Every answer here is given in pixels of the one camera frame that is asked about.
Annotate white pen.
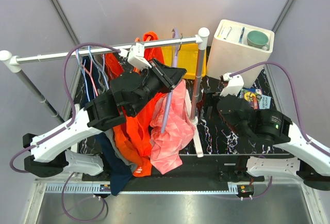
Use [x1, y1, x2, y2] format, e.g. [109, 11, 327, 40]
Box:
[223, 27, 232, 40]

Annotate yellow plastic crate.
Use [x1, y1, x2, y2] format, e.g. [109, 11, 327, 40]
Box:
[161, 44, 198, 79]

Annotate pink clothes hanger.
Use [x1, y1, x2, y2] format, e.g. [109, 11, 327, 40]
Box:
[74, 50, 98, 102]

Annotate pink patterned shorts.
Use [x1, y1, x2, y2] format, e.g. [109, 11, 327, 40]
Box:
[150, 80, 195, 174]

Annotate lilac wire clothes hanger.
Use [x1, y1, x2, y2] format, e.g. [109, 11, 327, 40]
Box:
[159, 27, 184, 134]

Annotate black marble table mat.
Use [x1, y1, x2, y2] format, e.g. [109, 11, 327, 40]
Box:
[73, 67, 286, 154]

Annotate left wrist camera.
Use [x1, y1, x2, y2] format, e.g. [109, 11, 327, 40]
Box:
[119, 42, 152, 71]

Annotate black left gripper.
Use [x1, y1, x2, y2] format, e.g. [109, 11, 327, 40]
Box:
[130, 58, 187, 116]

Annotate white storage box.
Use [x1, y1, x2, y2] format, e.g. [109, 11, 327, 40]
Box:
[206, 19, 275, 79]

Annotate navy blue garment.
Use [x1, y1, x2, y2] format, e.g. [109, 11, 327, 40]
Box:
[81, 56, 133, 196]

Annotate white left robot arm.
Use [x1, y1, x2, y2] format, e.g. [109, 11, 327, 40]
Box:
[23, 59, 187, 181]

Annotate orange garment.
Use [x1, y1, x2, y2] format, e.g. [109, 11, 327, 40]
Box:
[105, 31, 165, 177]

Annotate blue pen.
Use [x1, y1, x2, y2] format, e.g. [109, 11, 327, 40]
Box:
[239, 27, 245, 44]

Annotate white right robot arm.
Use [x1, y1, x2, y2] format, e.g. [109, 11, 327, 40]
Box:
[200, 92, 329, 191]

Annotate grey garment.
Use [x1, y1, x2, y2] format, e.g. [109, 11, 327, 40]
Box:
[94, 55, 109, 93]

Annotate treehouse children's book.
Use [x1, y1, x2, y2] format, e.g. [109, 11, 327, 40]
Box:
[239, 88, 271, 109]

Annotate teal ceramic cup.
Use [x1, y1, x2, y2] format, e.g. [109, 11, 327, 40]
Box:
[246, 30, 270, 50]

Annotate silver clothes rack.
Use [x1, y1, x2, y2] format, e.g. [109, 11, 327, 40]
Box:
[0, 27, 210, 158]

